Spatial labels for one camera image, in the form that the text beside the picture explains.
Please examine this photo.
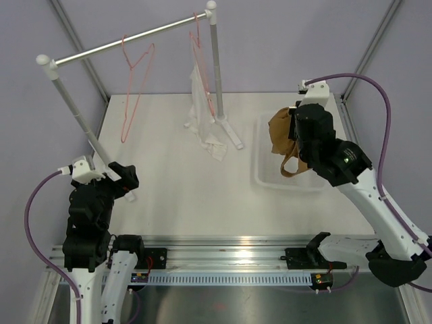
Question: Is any white tank top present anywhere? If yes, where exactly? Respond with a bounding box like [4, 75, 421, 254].
[184, 63, 227, 162]

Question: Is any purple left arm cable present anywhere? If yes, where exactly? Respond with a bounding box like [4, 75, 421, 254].
[24, 169, 84, 324]

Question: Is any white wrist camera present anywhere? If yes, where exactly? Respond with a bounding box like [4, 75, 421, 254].
[297, 80, 330, 108]
[57, 155, 105, 184]

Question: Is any brown tank top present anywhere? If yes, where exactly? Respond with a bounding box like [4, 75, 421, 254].
[268, 107, 309, 178]

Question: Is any purple floor cable loop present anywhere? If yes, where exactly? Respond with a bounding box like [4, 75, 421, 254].
[128, 286, 144, 324]

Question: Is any clear plastic basket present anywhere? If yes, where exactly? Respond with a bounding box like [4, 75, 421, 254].
[252, 111, 328, 192]

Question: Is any silver white clothes rack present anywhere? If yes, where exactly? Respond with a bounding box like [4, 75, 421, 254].
[36, 1, 244, 181]

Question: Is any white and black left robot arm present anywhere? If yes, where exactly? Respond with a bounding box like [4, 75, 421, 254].
[62, 158, 146, 323]

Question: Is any pink wire hanger with white top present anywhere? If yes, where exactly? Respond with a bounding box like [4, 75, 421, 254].
[189, 12, 215, 117]

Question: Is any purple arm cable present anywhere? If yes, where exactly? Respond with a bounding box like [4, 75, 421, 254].
[24, 169, 84, 324]
[303, 72, 432, 294]

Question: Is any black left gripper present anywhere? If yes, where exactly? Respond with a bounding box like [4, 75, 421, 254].
[72, 161, 138, 227]

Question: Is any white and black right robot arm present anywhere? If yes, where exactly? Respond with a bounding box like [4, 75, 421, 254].
[288, 103, 431, 288]

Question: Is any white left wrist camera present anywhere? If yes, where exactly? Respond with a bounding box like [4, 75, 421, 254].
[57, 155, 105, 184]

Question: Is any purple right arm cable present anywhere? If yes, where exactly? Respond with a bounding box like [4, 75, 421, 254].
[303, 72, 432, 294]

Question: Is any aluminium mounting rail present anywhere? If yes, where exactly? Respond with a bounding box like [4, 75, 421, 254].
[45, 234, 372, 273]

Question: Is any white slotted cable duct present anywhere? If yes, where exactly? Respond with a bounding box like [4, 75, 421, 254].
[128, 271, 312, 287]

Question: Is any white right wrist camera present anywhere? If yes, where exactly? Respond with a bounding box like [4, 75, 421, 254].
[297, 80, 330, 108]

